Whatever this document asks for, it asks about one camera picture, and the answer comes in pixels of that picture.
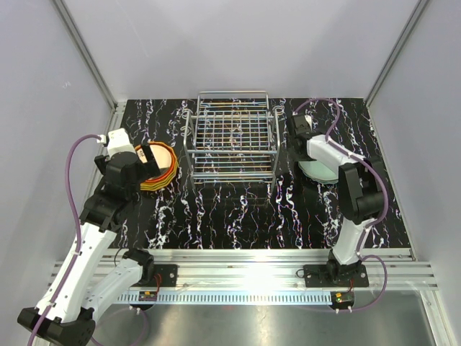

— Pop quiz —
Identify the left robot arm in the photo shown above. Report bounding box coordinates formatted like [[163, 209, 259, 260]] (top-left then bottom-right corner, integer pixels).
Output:
[[17, 146, 163, 345]]

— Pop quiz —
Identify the yellow scalloped plate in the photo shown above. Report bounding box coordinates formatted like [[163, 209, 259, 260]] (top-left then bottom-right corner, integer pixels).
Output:
[[132, 142, 180, 192]]

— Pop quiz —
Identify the red-orange scalloped plate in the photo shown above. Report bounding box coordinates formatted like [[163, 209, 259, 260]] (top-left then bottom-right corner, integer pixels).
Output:
[[133, 143, 178, 187]]

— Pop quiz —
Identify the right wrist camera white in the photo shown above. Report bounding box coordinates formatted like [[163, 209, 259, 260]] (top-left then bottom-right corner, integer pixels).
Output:
[[304, 115, 312, 127]]

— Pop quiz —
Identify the controller board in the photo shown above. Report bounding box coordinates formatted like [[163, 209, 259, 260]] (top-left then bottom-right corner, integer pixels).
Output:
[[332, 291, 355, 306], [139, 291, 158, 302]]

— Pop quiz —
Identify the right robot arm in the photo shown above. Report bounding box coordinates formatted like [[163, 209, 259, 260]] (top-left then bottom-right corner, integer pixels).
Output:
[[287, 115, 389, 288]]

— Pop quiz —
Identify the cream plate with dark patch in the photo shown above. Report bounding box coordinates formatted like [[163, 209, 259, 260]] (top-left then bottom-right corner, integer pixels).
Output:
[[148, 143, 172, 179]]

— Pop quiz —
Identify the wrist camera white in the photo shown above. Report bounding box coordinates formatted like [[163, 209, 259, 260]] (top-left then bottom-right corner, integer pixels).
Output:
[[97, 128, 135, 158], [304, 115, 312, 127]]

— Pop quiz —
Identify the left aluminium frame post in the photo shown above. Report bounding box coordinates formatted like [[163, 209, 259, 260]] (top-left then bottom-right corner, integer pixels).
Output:
[[50, 0, 118, 112]]

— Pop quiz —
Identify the aluminium frame post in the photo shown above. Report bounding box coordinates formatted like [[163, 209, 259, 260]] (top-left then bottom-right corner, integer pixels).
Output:
[[50, 0, 118, 112], [364, 0, 431, 108]]

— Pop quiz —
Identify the left controller board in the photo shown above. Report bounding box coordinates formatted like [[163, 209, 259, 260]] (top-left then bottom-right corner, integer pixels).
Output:
[[139, 291, 158, 302]]

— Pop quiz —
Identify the right aluminium frame post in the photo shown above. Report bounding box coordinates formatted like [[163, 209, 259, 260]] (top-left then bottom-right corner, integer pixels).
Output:
[[364, 0, 431, 108]]

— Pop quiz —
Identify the right controller board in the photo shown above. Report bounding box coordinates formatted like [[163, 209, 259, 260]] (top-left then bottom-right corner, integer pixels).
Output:
[[332, 291, 355, 306]]

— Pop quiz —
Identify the metal wire dish rack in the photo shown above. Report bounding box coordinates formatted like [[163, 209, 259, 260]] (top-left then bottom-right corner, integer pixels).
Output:
[[183, 90, 281, 192]]

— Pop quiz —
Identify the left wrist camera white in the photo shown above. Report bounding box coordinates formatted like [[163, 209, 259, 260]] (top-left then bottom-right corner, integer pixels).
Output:
[[97, 128, 135, 158]]

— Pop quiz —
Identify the white plate teal rim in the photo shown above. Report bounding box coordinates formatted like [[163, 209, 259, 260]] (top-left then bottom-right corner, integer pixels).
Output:
[[304, 174, 339, 185]]

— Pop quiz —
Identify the light green flower plate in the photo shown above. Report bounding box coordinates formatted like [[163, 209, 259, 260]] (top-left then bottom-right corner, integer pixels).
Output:
[[297, 161, 338, 177]]

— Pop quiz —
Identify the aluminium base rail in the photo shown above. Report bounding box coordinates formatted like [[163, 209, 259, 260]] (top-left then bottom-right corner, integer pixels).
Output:
[[53, 248, 439, 307]]

